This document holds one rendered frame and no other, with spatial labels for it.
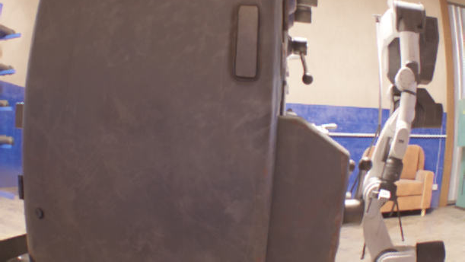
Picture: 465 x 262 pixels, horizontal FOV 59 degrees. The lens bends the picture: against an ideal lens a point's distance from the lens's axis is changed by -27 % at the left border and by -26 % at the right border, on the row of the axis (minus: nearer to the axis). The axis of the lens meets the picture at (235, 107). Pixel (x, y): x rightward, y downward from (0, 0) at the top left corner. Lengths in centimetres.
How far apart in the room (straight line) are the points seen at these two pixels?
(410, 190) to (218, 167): 496
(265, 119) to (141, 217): 24
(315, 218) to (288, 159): 12
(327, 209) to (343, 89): 542
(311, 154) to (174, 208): 24
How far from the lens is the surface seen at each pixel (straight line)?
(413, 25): 190
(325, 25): 639
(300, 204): 87
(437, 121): 207
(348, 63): 633
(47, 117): 86
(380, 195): 179
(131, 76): 80
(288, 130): 87
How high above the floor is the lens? 77
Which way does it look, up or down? 5 degrees up
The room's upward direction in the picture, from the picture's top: 3 degrees clockwise
